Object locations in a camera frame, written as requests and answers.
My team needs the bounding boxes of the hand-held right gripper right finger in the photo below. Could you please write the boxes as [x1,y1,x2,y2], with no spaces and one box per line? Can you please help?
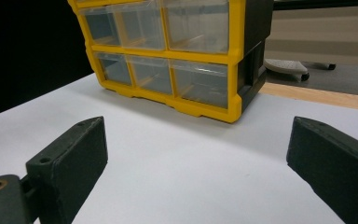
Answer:
[286,116,358,224]

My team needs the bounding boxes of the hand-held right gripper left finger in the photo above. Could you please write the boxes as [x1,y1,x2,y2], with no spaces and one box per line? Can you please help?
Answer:
[25,116,109,224]

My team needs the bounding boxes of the yellow black drawer organizer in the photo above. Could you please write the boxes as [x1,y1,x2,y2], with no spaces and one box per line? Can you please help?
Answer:
[67,0,274,124]

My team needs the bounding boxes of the white chair base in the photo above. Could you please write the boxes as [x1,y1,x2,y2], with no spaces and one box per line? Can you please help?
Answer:
[264,58,337,82]

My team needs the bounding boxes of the set of clear small drawers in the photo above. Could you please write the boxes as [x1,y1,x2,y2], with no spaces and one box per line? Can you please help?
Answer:
[78,0,230,109]

